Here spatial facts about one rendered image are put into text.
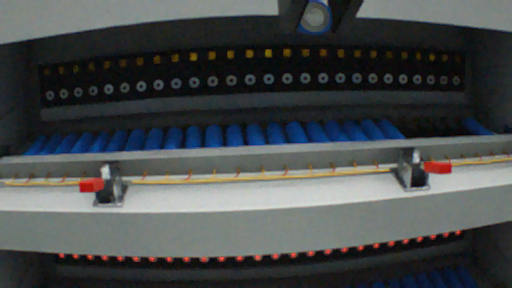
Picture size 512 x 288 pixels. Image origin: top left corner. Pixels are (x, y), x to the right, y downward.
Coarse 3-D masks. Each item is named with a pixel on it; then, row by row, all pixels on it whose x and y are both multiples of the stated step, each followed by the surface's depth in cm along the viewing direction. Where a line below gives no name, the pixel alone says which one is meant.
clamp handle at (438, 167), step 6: (414, 156) 41; (414, 162) 42; (432, 162) 37; (438, 162) 37; (444, 162) 36; (420, 168) 39; (426, 168) 38; (432, 168) 36; (438, 168) 35; (444, 168) 35; (450, 168) 35
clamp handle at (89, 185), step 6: (102, 168) 39; (108, 168) 40; (102, 174) 40; (108, 174) 40; (84, 180) 34; (90, 180) 34; (96, 180) 34; (102, 180) 36; (108, 180) 39; (84, 186) 33; (90, 186) 33; (96, 186) 34; (102, 186) 36; (84, 192) 33
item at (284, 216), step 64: (0, 128) 47; (0, 192) 41; (64, 192) 42; (128, 192) 42; (192, 192) 42; (256, 192) 42; (320, 192) 42; (384, 192) 41; (448, 192) 41; (192, 256) 41
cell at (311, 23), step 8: (312, 0) 23; (312, 8) 23; (320, 8) 23; (328, 8) 23; (304, 16) 23; (312, 16) 23; (320, 16) 23; (328, 16) 23; (304, 24) 23; (312, 24) 23; (320, 24) 23; (328, 24) 23; (304, 32) 24; (312, 32) 23; (320, 32) 23
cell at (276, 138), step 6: (270, 126) 52; (276, 126) 52; (270, 132) 51; (276, 132) 50; (282, 132) 50; (270, 138) 49; (276, 138) 48; (282, 138) 48; (270, 144) 49; (276, 144) 47; (282, 144) 47
